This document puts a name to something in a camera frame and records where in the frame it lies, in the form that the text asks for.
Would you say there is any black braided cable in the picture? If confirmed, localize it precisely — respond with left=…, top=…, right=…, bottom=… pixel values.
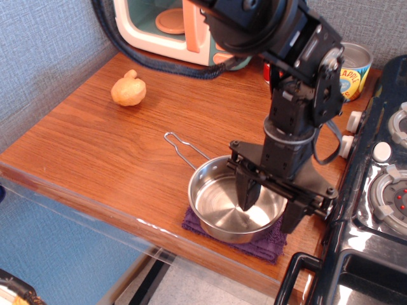
left=91, top=0, right=235, bottom=80

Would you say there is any pineapple slices can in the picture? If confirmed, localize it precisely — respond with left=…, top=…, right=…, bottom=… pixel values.
left=340, top=43, right=373, bottom=102

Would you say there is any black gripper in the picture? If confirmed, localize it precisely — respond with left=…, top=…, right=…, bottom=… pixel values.
left=229, top=137, right=338, bottom=234

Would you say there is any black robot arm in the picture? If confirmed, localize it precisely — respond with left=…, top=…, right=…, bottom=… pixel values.
left=197, top=1, right=344, bottom=234

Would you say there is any toy microwave oven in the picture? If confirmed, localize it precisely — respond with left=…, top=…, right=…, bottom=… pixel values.
left=113, top=0, right=233, bottom=66

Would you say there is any black toy stove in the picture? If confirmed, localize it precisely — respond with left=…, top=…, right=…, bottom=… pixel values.
left=275, top=55, right=406, bottom=304

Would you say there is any purple folded cloth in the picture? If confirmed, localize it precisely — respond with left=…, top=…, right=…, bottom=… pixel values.
left=181, top=207, right=287, bottom=265

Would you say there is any orange microwave plate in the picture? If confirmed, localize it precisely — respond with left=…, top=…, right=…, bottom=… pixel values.
left=155, top=8, right=184, bottom=35

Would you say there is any small metal pot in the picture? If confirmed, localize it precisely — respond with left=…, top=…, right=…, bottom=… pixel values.
left=164, top=132, right=287, bottom=244

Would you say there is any tomato sauce can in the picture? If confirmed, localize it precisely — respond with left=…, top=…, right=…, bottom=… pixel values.
left=263, top=63, right=272, bottom=85

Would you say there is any orange toy fruit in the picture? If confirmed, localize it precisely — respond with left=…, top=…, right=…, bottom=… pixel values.
left=111, top=69, right=147, bottom=107

